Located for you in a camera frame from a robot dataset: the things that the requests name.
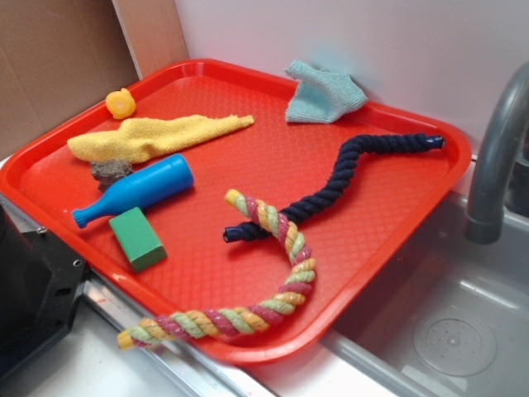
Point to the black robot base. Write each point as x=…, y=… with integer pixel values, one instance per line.
x=41, y=282

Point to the red plastic tray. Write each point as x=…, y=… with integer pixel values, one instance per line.
x=272, y=160

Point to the blue plastic toy bottle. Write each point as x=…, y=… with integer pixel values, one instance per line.
x=141, y=189

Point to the light blue cloth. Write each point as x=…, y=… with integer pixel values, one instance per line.
x=321, y=96

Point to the green wooden block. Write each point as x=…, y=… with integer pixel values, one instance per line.
x=137, y=239

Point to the yellow cloth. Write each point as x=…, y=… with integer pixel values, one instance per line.
x=138, y=140

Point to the grey brown rock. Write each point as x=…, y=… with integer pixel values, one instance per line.
x=108, y=172

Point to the yellow rubber duck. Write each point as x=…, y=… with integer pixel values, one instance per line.
x=120, y=104

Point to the grey toy sink basin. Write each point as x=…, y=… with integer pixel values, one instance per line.
x=444, y=317

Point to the grey toy faucet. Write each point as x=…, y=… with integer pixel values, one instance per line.
x=500, y=179

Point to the brown cardboard panel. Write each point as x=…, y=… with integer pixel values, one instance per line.
x=59, y=58

